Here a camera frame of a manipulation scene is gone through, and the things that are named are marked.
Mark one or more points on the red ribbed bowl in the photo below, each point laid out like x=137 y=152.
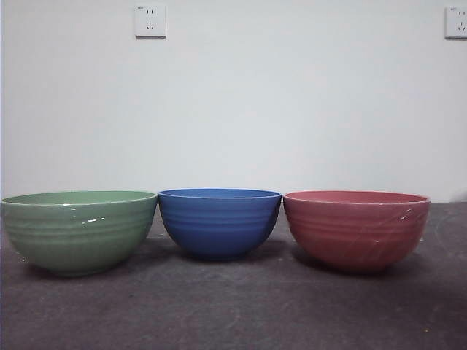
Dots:
x=355 y=237

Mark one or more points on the white wall socket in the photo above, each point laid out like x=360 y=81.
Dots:
x=457 y=23
x=150 y=22

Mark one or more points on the green ribbed bowl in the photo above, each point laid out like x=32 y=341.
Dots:
x=78 y=237

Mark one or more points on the blue ribbed bowl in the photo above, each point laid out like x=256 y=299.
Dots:
x=219 y=226

